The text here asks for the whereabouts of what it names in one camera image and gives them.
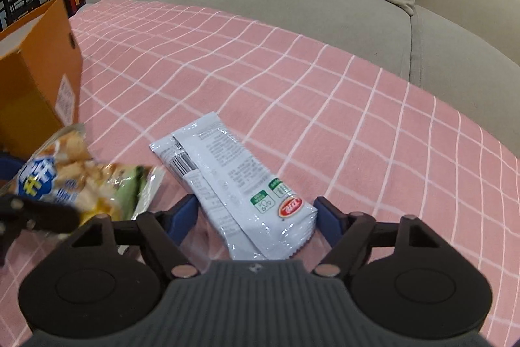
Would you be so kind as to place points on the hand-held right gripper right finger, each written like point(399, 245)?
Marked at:
point(327, 215)

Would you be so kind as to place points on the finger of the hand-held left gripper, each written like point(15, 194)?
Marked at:
point(9, 168)
point(44, 216)

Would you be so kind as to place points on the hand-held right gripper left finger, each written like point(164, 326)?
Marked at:
point(185, 215)

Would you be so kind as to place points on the clear bag brown snack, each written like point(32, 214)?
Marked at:
point(73, 168)

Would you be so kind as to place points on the white snack packet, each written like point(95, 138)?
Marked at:
point(227, 176)

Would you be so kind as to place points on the orange cardboard box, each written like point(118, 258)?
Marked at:
point(36, 87)

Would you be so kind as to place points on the pink checked tablecloth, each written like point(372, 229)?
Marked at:
point(325, 107)

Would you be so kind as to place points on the beige sofa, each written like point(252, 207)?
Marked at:
point(284, 5)

